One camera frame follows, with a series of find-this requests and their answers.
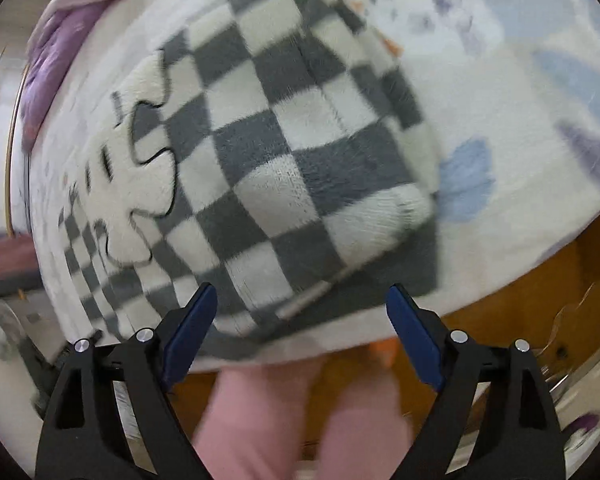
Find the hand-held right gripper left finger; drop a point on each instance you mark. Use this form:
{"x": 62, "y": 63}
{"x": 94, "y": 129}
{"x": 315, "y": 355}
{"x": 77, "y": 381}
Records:
{"x": 190, "y": 330}

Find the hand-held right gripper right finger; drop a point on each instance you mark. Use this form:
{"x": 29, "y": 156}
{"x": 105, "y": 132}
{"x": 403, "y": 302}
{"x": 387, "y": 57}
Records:
{"x": 412, "y": 332}

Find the grey white checkered cardigan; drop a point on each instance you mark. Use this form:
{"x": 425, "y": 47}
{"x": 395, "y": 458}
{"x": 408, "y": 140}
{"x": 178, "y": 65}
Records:
{"x": 280, "y": 135}

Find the person's pink trousers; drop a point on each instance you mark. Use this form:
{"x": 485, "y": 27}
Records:
{"x": 260, "y": 420}

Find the pink hanging cloth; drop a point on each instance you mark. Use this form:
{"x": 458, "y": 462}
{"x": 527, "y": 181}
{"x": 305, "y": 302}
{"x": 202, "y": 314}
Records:
{"x": 5, "y": 255}

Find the printed pale bed sheet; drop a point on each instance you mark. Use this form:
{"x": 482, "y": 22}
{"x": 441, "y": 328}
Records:
{"x": 505, "y": 85}

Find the purple floral quilt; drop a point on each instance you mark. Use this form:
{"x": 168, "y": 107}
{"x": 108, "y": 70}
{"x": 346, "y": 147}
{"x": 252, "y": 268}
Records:
{"x": 50, "y": 60}

